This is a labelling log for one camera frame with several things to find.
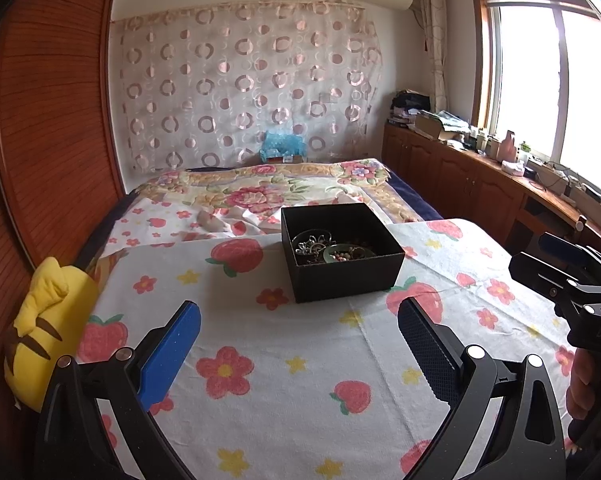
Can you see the yellow plush toy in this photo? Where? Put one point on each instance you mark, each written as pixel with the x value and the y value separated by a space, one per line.
pixel 50 305

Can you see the dark blue bed sheet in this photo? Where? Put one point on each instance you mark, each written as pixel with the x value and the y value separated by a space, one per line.
pixel 415 200

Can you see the pale green jade bangle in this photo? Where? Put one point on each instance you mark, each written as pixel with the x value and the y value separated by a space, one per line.
pixel 326 255

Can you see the strawberry print blanket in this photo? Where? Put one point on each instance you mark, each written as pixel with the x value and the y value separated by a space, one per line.
pixel 280 360

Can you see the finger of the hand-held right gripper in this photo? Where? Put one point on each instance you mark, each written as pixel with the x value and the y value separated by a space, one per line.
pixel 555 245
pixel 535 272

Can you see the blue plastic bag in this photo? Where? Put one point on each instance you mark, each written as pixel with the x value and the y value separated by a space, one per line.
pixel 283 145

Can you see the sheer curtain with pink circles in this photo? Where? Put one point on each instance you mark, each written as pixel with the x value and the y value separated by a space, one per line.
pixel 230 85

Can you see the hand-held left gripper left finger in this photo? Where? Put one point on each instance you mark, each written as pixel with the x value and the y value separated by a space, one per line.
pixel 173 355

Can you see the floral blanket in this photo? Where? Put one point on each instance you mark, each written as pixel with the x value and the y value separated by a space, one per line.
pixel 260 190

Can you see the cream patterned window curtain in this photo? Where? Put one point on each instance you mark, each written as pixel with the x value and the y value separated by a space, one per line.
pixel 433 45

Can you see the black jewelry box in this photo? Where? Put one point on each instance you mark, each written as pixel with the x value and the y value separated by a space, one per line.
pixel 345 280

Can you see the pile of dark clothes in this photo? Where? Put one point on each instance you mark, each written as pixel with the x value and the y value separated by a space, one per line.
pixel 410 107

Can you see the window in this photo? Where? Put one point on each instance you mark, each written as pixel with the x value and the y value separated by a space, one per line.
pixel 540 85

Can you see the wooden cabinet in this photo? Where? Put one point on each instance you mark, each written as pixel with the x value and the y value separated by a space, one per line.
pixel 455 170

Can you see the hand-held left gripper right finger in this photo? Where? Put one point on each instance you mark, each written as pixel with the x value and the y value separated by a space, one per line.
pixel 425 350

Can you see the pink bottle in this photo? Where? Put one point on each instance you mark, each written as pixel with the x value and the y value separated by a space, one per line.
pixel 509 147

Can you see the person's right hand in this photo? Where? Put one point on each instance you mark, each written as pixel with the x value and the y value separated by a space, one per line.
pixel 582 385

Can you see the white power strip box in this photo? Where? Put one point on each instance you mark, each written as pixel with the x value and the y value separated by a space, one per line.
pixel 555 177

